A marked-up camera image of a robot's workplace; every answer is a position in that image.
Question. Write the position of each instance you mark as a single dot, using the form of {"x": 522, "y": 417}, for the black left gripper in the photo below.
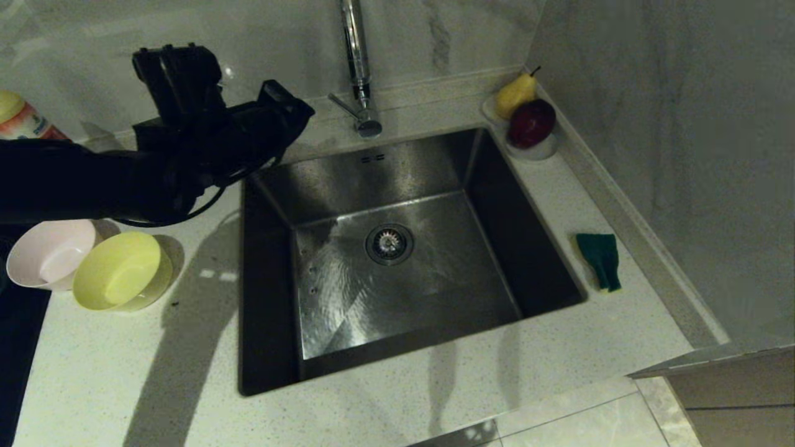
{"x": 186, "y": 112}

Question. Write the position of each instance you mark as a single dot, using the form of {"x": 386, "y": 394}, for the chrome kitchen faucet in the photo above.
{"x": 355, "y": 56}

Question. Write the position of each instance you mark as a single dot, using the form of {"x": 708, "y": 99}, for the yellow plastic bowl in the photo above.
{"x": 121, "y": 273}

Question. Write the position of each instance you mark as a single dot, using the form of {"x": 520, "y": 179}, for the orange label detergent bottle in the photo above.
{"x": 22, "y": 121}

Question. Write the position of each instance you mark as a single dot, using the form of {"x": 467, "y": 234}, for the pink plastic bowl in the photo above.
{"x": 49, "y": 254}

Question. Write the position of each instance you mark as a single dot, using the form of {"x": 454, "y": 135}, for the green and yellow sponge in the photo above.
{"x": 599, "y": 254}

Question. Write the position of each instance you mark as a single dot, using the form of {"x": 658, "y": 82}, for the metal sink drain strainer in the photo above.
{"x": 389, "y": 244}

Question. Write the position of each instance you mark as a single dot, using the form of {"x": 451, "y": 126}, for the stainless steel sink basin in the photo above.
{"x": 435, "y": 279}

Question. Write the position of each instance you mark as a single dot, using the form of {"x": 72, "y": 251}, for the yellow pear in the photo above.
{"x": 513, "y": 96}

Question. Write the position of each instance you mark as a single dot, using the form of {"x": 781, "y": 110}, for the dark red apple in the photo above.
{"x": 532, "y": 122}

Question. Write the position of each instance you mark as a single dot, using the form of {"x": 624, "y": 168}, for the small white dish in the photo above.
{"x": 540, "y": 153}

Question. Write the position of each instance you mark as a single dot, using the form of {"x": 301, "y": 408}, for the black induction cooktop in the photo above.
{"x": 18, "y": 372}

